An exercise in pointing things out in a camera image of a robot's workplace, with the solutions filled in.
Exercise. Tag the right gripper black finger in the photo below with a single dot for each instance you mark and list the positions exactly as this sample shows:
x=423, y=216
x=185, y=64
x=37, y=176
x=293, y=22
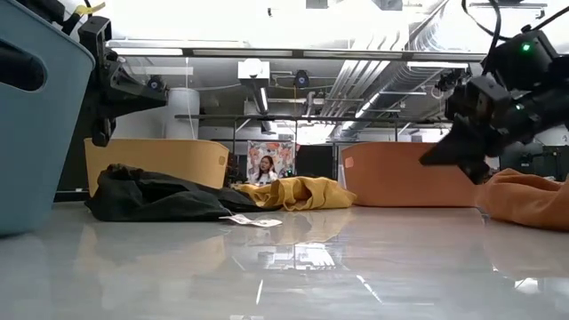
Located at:
x=475, y=174
x=453, y=149

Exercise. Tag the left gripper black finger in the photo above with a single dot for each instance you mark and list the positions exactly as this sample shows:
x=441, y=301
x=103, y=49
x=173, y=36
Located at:
x=142, y=95
x=103, y=133

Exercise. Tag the teal plastic bin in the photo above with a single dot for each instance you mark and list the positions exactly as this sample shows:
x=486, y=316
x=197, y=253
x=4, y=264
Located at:
x=40, y=155

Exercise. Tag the black cloth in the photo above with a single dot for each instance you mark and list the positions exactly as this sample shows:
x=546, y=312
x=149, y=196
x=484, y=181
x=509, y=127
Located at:
x=160, y=200

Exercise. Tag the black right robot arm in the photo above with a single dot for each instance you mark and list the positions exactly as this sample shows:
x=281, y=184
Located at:
x=563, y=89

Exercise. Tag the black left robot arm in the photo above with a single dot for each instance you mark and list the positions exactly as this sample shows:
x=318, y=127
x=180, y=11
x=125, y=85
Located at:
x=44, y=9

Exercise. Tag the white cylindrical column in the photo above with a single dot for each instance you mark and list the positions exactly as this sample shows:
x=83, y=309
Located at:
x=182, y=113

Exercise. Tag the orange cloth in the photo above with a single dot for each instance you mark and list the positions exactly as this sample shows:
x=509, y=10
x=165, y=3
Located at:
x=524, y=200

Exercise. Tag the yellow tape tag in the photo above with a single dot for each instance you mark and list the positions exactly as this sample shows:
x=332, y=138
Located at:
x=91, y=8

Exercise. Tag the orange plastic bin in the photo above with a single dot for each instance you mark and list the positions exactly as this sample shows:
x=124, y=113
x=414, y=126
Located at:
x=400, y=178

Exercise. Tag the black ceiling-mounted device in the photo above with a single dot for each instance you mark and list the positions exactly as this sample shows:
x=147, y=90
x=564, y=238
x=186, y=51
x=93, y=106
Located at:
x=451, y=80

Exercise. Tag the black background equipment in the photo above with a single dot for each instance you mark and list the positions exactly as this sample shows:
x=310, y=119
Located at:
x=542, y=162

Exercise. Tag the white ceiling box fixture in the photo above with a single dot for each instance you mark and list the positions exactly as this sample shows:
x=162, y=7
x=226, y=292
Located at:
x=253, y=69

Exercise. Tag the grey overhead beam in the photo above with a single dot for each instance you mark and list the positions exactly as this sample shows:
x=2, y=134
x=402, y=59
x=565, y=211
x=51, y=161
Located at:
x=266, y=52

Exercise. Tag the black monitor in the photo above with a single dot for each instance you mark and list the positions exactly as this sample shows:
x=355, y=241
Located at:
x=313, y=160

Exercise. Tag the person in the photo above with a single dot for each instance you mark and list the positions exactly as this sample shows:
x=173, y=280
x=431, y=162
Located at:
x=265, y=171

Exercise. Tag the yellow cloth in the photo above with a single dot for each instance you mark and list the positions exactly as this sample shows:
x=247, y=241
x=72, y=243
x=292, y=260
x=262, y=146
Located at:
x=306, y=193

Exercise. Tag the white cloth tag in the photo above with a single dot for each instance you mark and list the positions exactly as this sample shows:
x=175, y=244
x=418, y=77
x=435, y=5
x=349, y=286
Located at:
x=253, y=221

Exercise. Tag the black dome camera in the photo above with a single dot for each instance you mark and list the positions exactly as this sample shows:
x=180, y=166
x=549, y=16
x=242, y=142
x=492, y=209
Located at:
x=302, y=79
x=155, y=83

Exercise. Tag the colourful wall poster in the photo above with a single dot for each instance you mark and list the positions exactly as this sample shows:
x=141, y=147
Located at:
x=284, y=153

